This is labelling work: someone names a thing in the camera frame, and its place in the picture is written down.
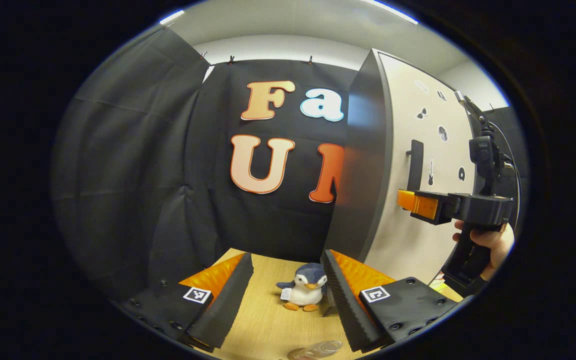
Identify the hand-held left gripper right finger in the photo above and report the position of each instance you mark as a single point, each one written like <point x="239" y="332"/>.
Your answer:
<point x="345" y="305"/>

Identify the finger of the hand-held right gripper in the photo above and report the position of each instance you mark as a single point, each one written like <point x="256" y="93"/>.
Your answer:
<point x="425" y="206"/>

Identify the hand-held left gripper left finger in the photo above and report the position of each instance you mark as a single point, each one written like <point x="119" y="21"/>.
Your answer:
<point x="228" y="305"/>

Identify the white cabinet door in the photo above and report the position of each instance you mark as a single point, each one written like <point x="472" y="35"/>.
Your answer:
<point x="403" y="245"/>

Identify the clear bottle red label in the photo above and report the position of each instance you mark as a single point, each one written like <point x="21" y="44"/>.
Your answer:
<point x="318" y="350"/>

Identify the grey cabinet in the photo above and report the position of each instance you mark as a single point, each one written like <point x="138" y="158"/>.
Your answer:
<point x="363" y="165"/>

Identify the penguin plush toy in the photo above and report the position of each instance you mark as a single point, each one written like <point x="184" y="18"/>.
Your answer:
<point x="305" y="290"/>

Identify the stack of books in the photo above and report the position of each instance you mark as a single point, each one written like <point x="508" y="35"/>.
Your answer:
<point x="440" y="286"/>

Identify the black backdrop cloth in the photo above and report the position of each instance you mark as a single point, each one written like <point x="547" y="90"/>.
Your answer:
<point x="133" y="165"/>

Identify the wide ceiling light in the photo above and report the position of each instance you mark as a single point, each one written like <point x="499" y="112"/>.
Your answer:
<point x="393" y="11"/>

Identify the long ceiling light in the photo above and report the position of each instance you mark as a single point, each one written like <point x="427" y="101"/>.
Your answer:
<point x="172" y="17"/>

